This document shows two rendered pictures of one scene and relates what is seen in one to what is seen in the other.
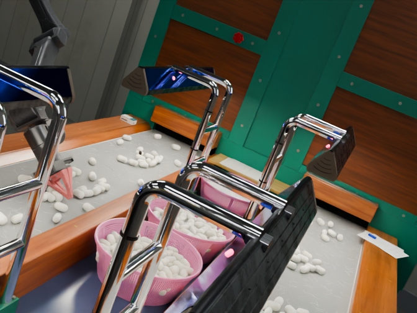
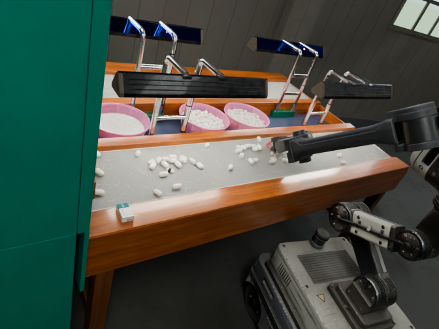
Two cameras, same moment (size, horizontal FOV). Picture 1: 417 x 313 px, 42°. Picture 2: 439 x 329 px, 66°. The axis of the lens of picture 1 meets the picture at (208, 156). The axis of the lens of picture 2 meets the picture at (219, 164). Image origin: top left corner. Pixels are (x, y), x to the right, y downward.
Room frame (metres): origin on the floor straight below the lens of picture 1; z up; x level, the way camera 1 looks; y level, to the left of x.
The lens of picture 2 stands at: (2.66, 0.94, 1.54)
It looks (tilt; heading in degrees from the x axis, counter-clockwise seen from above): 34 degrees down; 213
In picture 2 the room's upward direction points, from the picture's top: 20 degrees clockwise
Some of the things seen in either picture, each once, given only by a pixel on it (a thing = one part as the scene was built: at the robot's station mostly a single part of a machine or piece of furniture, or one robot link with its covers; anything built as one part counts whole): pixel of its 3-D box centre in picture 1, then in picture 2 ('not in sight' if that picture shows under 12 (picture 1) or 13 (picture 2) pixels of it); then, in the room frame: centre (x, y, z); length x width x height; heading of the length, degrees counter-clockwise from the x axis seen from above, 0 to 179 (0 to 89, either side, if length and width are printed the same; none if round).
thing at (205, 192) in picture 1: (230, 197); (118, 126); (1.88, -0.13, 0.72); 0.27 x 0.27 x 0.10
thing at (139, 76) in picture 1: (179, 77); (200, 84); (1.78, 0.18, 1.08); 0.62 x 0.08 x 0.07; 166
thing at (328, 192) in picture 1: (337, 196); not in sight; (2.05, -0.53, 0.83); 0.30 x 0.06 x 0.07; 76
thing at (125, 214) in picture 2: (128, 119); (125, 212); (2.17, 0.36, 0.77); 0.06 x 0.04 x 0.02; 76
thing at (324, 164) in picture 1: (338, 146); (144, 28); (1.64, -0.36, 1.08); 0.62 x 0.08 x 0.07; 166
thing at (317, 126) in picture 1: (291, 187); (145, 72); (1.66, -0.28, 0.90); 0.20 x 0.19 x 0.45; 166
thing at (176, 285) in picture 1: (143, 263); (244, 121); (1.18, 0.05, 0.72); 0.27 x 0.27 x 0.10
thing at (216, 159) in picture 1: (251, 174); not in sight; (2.09, -0.18, 0.77); 0.33 x 0.15 x 0.01; 76
